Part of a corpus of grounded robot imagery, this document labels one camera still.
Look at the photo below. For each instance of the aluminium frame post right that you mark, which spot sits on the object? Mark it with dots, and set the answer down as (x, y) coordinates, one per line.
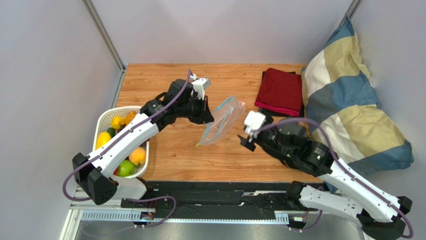
(351, 10)

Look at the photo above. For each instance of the white plastic fruit basket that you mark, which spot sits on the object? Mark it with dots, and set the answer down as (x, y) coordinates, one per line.
(104, 122)

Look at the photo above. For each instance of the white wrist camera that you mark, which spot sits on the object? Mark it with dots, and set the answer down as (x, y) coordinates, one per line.
(253, 122)
(200, 85)

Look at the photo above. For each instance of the red apple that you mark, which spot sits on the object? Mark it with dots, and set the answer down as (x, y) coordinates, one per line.
(115, 171)

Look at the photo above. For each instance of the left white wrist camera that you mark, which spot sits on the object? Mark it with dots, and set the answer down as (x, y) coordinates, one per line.
(200, 85)

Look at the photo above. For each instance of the folded red cloth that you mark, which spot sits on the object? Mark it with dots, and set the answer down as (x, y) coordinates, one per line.
(281, 91)

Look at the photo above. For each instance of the blue yellow striped pillow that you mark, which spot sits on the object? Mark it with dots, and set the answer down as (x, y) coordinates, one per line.
(337, 93)

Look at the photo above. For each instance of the yellow lemon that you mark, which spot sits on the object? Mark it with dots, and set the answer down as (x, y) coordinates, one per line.
(102, 139)

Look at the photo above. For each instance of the orange fried food piece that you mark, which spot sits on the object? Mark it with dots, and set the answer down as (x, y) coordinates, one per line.
(128, 119)

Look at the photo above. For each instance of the orange peach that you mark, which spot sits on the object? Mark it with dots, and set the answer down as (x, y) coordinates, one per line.
(138, 156)

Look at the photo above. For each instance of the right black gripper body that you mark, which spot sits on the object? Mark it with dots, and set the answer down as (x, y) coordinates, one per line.
(252, 138)

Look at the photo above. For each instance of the aluminium frame post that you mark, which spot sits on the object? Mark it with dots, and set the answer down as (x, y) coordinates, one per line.
(98, 23)
(351, 10)

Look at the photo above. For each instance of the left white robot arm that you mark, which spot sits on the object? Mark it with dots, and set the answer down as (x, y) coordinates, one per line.
(94, 173)

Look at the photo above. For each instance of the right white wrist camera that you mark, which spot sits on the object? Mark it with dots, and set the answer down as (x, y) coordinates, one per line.
(253, 122)

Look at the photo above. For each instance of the green cucumber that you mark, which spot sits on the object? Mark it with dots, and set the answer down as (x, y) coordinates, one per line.
(111, 131)

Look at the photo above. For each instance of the aluminium frame post left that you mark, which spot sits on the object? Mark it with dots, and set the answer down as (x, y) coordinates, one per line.
(98, 23)

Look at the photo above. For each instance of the clear zip top bag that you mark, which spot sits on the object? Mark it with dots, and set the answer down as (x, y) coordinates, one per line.
(225, 116)

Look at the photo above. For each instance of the green apple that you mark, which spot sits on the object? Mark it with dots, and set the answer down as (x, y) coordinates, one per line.
(126, 169)

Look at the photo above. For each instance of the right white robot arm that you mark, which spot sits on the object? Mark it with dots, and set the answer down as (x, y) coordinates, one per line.
(380, 215)

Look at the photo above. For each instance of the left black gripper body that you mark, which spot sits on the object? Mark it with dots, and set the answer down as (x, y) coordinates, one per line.
(196, 110)

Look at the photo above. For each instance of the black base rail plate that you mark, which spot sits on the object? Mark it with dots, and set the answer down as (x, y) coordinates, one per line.
(212, 200)

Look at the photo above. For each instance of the yellow pepper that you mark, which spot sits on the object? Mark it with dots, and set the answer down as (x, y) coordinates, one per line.
(117, 122)

